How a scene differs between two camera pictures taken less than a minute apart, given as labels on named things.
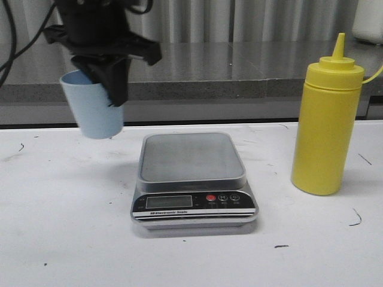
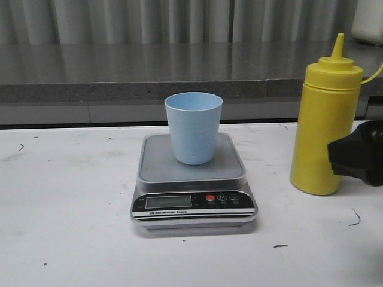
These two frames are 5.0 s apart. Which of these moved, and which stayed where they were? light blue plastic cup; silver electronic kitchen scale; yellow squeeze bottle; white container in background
Moved: light blue plastic cup
Stayed: yellow squeeze bottle; silver electronic kitchen scale; white container in background
